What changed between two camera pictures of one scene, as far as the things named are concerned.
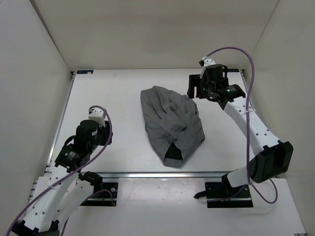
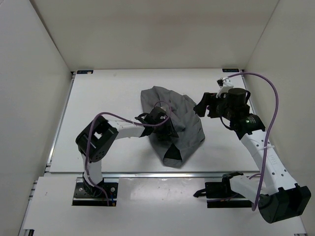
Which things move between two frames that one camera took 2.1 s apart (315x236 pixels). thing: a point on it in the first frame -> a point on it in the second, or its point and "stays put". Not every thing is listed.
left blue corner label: x=86 y=72 stays put
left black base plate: x=104 y=194 stays put
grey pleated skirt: x=173 y=124 stays put
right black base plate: x=221 y=194 stays put
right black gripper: x=195 y=81 -> x=208 y=101
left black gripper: x=108 y=137 -> x=169 y=131
